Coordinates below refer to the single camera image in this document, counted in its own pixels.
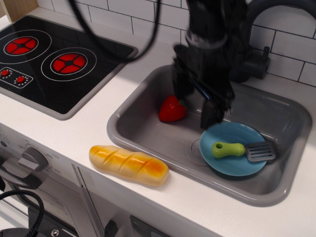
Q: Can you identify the blue plastic plate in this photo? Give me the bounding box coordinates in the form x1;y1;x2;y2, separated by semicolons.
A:
199;122;266;177

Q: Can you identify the black toy stovetop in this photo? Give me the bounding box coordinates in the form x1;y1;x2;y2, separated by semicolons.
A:
0;16;124;120

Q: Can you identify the dark grey faucet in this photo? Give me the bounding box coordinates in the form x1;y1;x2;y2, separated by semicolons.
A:
229;0;316;82

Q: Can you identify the toy bread loaf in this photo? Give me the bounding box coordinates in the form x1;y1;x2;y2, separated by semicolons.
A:
89;145;169;187

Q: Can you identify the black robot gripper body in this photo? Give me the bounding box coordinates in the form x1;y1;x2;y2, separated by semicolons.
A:
173;32;235;108

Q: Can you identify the grey plastic sink basin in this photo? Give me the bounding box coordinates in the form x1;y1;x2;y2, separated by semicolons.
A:
107;66;312;207

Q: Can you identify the green handled grey spatula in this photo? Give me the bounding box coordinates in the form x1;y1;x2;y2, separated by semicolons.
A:
211;141;277;162

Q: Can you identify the black braided cable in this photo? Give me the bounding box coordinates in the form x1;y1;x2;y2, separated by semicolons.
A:
69;0;162;64
0;190;45;237

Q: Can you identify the red toy strawberry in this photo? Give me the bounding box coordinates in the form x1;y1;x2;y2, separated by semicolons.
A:
158;95;187;122

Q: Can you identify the toy oven front panel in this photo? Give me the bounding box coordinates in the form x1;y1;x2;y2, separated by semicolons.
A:
0;124;172;237

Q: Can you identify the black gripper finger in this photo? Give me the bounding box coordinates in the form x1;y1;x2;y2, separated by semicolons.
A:
200;100;231;129
172;71;195;99

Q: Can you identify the black braided cable lower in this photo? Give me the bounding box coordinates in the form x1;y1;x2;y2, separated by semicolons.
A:
0;190;45;237

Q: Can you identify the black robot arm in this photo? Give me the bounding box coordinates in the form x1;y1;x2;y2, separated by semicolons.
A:
173;0;248;129

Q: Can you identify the grey oven knob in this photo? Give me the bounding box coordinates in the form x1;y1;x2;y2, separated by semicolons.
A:
18;147;48;172

